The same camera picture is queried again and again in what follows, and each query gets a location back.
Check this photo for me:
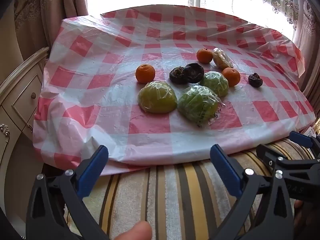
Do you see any red white checkered plastic tablecloth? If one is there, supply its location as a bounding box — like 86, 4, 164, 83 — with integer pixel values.
32, 4, 316, 176

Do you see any plastic-wrapped green fruit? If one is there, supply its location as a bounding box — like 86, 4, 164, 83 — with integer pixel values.
199, 71, 229, 97
177, 85, 227, 127
138, 81, 178, 114

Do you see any person's left hand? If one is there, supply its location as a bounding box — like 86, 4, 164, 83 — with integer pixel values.
120, 221, 152, 240

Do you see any striped cushion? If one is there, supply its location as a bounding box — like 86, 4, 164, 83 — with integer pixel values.
41, 137, 317, 240

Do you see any floral sheer curtain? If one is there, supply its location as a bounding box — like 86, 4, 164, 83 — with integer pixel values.
215, 0, 320, 53

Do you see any brown lace curtain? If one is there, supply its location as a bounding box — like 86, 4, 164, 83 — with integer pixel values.
14, 0, 89, 63

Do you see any orange tangerine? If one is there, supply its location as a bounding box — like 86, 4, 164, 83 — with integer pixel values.
222, 67, 241, 87
196, 48, 213, 64
135, 64, 156, 84

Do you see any cream cabinet with drawers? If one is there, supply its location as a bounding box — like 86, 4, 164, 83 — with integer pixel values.
0, 46, 50, 230

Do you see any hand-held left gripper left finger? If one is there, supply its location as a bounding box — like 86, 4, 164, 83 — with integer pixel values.
26, 145, 109, 240

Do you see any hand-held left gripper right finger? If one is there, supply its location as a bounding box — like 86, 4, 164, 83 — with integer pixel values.
210, 144, 294, 240

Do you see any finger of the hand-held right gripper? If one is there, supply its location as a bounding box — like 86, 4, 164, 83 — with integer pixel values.
256, 144, 290, 172
289, 131, 320, 153

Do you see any dark wrinkled fruit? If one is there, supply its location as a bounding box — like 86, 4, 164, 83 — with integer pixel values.
248, 72, 263, 88
169, 66, 188, 84
184, 63, 204, 84

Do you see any plastic-wrapped yellowish fruit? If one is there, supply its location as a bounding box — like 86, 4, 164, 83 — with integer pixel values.
212, 47, 234, 70

